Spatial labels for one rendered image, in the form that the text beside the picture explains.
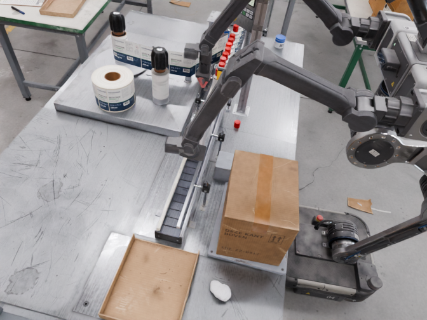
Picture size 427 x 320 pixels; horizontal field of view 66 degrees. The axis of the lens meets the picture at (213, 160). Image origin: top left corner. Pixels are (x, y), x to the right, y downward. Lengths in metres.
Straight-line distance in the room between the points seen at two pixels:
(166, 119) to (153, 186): 0.39
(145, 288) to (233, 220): 0.41
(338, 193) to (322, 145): 0.51
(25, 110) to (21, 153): 1.61
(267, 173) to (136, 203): 0.57
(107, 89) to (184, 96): 0.42
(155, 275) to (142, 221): 0.23
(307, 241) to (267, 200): 1.03
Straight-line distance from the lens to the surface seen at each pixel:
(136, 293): 1.26
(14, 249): 1.45
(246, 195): 1.12
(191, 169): 1.48
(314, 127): 3.23
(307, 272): 2.06
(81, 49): 2.78
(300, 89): 0.96
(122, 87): 1.68
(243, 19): 1.62
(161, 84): 1.70
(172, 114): 1.73
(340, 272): 2.14
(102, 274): 1.31
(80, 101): 1.85
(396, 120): 1.06
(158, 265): 1.29
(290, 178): 1.21
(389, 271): 2.60
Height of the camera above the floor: 2.02
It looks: 48 degrees down
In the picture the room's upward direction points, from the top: 8 degrees clockwise
